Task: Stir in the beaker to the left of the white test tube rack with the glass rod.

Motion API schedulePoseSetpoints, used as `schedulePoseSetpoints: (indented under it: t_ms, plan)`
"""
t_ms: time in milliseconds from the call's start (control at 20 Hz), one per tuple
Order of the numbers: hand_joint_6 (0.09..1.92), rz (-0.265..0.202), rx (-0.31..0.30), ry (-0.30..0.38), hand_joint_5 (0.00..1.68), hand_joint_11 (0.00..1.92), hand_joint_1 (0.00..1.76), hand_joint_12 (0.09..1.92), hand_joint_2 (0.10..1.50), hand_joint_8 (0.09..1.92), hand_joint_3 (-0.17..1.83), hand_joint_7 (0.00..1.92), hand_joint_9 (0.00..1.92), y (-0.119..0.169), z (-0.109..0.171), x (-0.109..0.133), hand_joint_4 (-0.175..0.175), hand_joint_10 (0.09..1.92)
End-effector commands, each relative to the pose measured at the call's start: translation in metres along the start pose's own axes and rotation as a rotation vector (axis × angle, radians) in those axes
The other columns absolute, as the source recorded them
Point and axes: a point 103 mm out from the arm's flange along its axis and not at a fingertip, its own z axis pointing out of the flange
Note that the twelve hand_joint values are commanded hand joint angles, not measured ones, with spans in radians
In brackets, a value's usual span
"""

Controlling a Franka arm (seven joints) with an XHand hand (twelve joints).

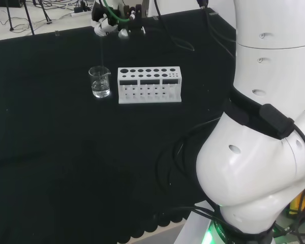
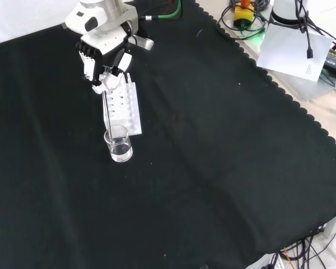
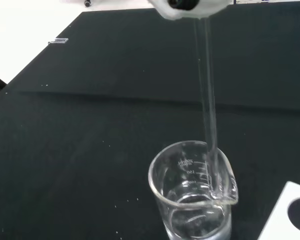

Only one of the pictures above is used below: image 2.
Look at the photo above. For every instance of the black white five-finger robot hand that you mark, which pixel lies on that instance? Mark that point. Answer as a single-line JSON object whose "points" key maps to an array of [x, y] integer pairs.
{"points": [[106, 42]]}

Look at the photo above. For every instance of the clear glass rod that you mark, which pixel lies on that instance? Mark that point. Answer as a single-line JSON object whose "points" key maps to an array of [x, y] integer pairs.
{"points": [[108, 117]]}

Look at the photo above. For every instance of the white test tube rack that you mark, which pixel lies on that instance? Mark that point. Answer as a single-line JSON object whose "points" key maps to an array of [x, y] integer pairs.
{"points": [[128, 112]]}

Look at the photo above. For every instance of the clear glass beaker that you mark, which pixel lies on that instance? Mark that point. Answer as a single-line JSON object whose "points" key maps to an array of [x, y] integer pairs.
{"points": [[120, 148]]}

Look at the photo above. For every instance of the yellow stop button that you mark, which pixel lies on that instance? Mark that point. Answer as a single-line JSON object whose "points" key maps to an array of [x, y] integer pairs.
{"points": [[243, 15]]}

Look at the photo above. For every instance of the black bench cloth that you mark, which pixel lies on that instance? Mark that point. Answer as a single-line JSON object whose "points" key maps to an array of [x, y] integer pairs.
{"points": [[184, 168]]}

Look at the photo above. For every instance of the pale board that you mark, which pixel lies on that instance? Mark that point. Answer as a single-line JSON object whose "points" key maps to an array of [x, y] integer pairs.
{"points": [[288, 53]]}

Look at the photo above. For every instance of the black power adapter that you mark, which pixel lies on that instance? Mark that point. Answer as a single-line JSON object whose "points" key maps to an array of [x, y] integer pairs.
{"points": [[334, 60]]}

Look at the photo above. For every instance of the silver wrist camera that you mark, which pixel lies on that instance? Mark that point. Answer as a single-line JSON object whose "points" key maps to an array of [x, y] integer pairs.
{"points": [[142, 42]]}

